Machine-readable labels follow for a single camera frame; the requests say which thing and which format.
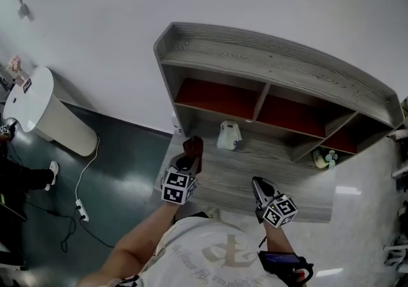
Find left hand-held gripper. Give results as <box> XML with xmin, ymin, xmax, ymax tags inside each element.
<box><xmin>161</xmin><ymin>155</ymin><xmax>202</xmax><ymax>205</ymax></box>

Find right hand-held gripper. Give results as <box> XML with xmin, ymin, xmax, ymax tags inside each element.
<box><xmin>251</xmin><ymin>177</ymin><xmax>299</xmax><ymax>228</ymax></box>

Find brown wiping cloth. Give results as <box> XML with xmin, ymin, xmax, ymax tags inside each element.
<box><xmin>182</xmin><ymin>135</ymin><xmax>204</xmax><ymax>175</ymax></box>

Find grey wooden desk hutch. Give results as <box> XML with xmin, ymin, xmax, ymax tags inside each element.
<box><xmin>154</xmin><ymin>22</ymin><xmax>405</xmax><ymax>170</ymax></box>

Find person's left forearm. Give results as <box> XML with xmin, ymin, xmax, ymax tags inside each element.
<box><xmin>76</xmin><ymin>202</ymin><xmax>179</xmax><ymax>287</ymax></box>

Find person's right forearm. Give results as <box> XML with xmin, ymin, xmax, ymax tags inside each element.
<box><xmin>264</xmin><ymin>223</ymin><xmax>299</xmax><ymax>258</ymax></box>

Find grey wood-grain table top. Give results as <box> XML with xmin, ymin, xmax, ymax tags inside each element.
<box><xmin>155</xmin><ymin>132</ymin><xmax>335</xmax><ymax>224</ymax></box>

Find white plastic bottle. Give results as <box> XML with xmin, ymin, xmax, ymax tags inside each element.
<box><xmin>171</xmin><ymin>110</ymin><xmax>184</xmax><ymax>134</ymax></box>

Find black wrist-mounted device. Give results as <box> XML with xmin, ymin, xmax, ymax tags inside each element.
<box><xmin>257</xmin><ymin>250</ymin><xmax>315</xmax><ymax>282</ymax></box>

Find person's white printed t-shirt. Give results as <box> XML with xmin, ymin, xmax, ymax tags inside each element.
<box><xmin>127</xmin><ymin>217</ymin><xmax>307</xmax><ymax>287</ymax></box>

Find potted flowers in white pot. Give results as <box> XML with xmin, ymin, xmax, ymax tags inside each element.
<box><xmin>312</xmin><ymin>147</ymin><xmax>339</xmax><ymax>170</ymax></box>

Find white power strip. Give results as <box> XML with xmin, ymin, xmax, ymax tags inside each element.
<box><xmin>75</xmin><ymin>200</ymin><xmax>90</xmax><ymax>222</ymax></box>

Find pink flower bunch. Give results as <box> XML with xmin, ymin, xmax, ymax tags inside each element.
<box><xmin>6</xmin><ymin>54</ymin><xmax>23</xmax><ymax>73</ymax></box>

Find white power cable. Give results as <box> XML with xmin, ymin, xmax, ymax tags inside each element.
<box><xmin>75</xmin><ymin>136</ymin><xmax>101</xmax><ymax>203</ymax></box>

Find black floor cable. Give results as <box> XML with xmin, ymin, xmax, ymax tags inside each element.
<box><xmin>25</xmin><ymin>201</ymin><xmax>115</xmax><ymax>253</ymax></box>

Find white round pedestal table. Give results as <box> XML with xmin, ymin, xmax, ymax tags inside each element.
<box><xmin>2</xmin><ymin>66</ymin><xmax>98</xmax><ymax>157</ymax></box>

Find grey wall socket box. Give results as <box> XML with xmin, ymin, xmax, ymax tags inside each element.
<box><xmin>17</xmin><ymin>3</ymin><xmax>35</xmax><ymax>21</ymax></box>

